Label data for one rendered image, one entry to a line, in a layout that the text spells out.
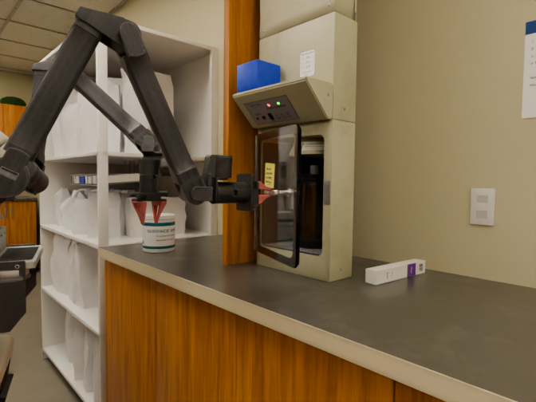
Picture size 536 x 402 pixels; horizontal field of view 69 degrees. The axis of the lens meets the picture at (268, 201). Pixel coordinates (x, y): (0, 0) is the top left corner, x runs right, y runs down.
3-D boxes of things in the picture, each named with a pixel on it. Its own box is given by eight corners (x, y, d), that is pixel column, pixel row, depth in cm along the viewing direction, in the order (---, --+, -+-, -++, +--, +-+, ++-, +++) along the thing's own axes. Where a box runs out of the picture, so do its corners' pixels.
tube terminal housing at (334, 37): (304, 255, 154) (307, 57, 150) (376, 269, 130) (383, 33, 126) (256, 264, 137) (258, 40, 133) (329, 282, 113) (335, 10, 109)
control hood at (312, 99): (258, 128, 134) (258, 99, 134) (333, 119, 111) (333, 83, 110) (230, 125, 127) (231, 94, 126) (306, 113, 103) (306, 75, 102)
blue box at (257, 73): (259, 98, 132) (260, 71, 132) (280, 93, 125) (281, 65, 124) (236, 93, 125) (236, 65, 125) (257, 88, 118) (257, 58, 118)
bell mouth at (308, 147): (313, 158, 141) (313, 143, 141) (355, 156, 128) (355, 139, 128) (278, 155, 129) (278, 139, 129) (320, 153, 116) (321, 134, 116)
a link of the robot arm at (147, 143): (147, 147, 130) (142, 135, 122) (182, 147, 132) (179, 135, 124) (144, 180, 126) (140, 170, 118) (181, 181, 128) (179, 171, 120)
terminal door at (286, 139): (258, 250, 135) (258, 134, 133) (297, 269, 107) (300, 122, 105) (255, 250, 135) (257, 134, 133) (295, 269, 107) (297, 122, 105)
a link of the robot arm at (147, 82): (105, 38, 90) (112, 25, 80) (128, 31, 92) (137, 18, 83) (180, 204, 103) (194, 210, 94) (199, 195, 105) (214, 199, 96)
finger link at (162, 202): (167, 223, 124) (167, 194, 124) (146, 225, 120) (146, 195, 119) (157, 222, 129) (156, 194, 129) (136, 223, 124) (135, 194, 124)
